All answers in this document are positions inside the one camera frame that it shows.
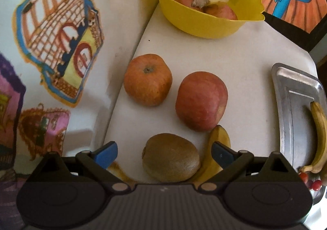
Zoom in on colourful houses drawing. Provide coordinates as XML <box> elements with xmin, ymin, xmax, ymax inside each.
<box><xmin>0</xmin><ymin>0</ymin><xmax>115</xmax><ymax>230</ymax></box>

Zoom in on plain brown kiwi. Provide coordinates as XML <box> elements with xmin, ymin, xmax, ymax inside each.
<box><xmin>142</xmin><ymin>133</ymin><xmax>201</xmax><ymax>183</ymax></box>

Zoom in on straight yellow banana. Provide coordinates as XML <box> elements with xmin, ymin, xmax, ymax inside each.
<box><xmin>109</xmin><ymin>125</ymin><xmax>231</xmax><ymax>184</ymax></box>

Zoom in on rectangular metal tray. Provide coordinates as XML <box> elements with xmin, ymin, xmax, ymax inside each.
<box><xmin>271</xmin><ymin>63</ymin><xmax>327</xmax><ymax>210</ymax></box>

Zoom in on deep red apple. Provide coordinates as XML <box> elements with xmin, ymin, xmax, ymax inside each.
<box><xmin>175</xmin><ymin>71</ymin><xmax>228</xmax><ymax>132</ymax></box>

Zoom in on yellowish red apple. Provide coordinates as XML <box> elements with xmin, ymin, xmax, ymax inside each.
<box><xmin>124</xmin><ymin>54</ymin><xmax>172</xmax><ymax>107</ymax></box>

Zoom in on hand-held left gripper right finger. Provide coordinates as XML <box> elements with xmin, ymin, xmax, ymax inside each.
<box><xmin>199</xmin><ymin>141</ymin><xmax>304</xmax><ymax>193</ymax></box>

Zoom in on pale ginger piece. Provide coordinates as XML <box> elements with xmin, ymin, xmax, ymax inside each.
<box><xmin>191</xmin><ymin>0</ymin><xmax>212</xmax><ymax>8</ymax></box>

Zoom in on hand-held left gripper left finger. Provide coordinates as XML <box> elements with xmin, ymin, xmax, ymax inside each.
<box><xmin>33</xmin><ymin>141</ymin><xmax>131</xmax><ymax>193</ymax></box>

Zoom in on curved yellow banana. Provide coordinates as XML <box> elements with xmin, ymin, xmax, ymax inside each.
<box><xmin>299</xmin><ymin>101</ymin><xmax>327</xmax><ymax>174</ymax></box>

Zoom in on yellow scalloped plastic bowl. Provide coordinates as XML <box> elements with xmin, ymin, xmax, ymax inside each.
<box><xmin>139</xmin><ymin>0</ymin><xmax>265</xmax><ymax>40</ymax></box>

